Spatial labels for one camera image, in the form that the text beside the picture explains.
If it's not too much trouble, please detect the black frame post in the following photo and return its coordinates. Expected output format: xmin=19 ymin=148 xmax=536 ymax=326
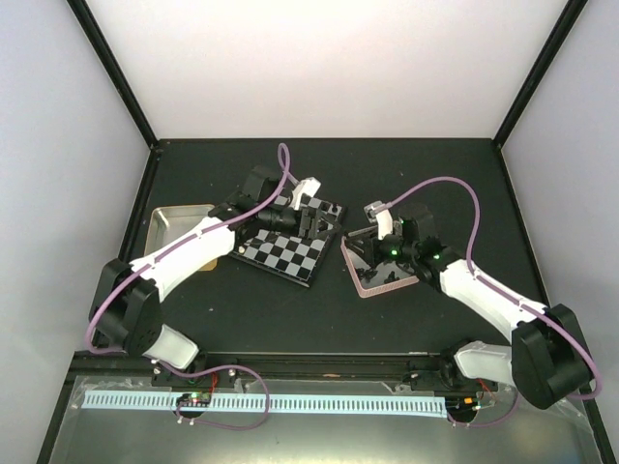
xmin=493 ymin=0 xmax=588 ymax=149
xmin=67 ymin=0 xmax=158 ymax=148

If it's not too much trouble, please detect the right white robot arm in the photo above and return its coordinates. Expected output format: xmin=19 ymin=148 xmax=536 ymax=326
xmin=341 ymin=202 xmax=595 ymax=409

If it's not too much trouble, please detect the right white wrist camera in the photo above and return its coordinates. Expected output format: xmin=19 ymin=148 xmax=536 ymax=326
xmin=364 ymin=201 xmax=394 ymax=240

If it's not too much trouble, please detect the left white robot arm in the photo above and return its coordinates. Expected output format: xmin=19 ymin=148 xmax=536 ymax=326
xmin=86 ymin=166 xmax=344 ymax=386

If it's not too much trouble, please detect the right black frame post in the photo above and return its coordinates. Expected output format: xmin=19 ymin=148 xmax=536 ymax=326
xmin=493 ymin=0 xmax=588 ymax=149

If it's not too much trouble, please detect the gold metal tin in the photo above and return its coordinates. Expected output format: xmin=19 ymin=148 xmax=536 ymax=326
xmin=144 ymin=204 xmax=214 ymax=255

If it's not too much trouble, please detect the black and silver chessboard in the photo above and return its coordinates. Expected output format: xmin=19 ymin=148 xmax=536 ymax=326
xmin=229 ymin=195 xmax=337 ymax=287

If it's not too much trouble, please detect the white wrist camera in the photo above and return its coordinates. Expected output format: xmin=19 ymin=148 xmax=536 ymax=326
xmin=290 ymin=177 xmax=321 ymax=211
xmin=364 ymin=201 xmax=394 ymax=240

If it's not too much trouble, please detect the left black frame post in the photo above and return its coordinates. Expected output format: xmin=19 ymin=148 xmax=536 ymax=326
xmin=67 ymin=0 xmax=158 ymax=148

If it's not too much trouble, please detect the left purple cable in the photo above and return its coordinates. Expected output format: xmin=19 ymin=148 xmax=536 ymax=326
xmin=85 ymin=142 xmax=292 ymax=357

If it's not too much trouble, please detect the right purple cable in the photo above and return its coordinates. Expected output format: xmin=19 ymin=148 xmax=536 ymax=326
xmin=386 ymin=177 xmax=604 ymax=402

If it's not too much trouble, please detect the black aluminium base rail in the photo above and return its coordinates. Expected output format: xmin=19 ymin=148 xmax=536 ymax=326
xmin=72 ymin=351 xmax=586 ymax=388

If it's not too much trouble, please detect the small green circuit board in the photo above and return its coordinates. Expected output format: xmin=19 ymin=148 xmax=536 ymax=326
xmin=176 ymin=392 xmax=212 ymax=407

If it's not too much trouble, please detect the light blue cable duct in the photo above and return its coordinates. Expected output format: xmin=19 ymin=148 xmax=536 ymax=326
xmin=81 ymin=391 xmax=447 ymax=419

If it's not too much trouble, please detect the purple cable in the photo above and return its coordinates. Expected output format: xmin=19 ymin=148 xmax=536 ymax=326
xmin=386 ymin=177 xmax=604 ymax=402
xmin=85 ymin=142 xmax=292 ymax=357

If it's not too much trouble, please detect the pink metal tin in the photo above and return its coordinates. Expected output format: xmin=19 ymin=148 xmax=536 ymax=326
xmin=339 ymin=237 xmax=419 ymax=299

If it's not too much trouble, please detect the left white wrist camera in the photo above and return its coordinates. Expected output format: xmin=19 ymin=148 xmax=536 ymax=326
xmin=290 ymin=177 xmax=321 ymax=211

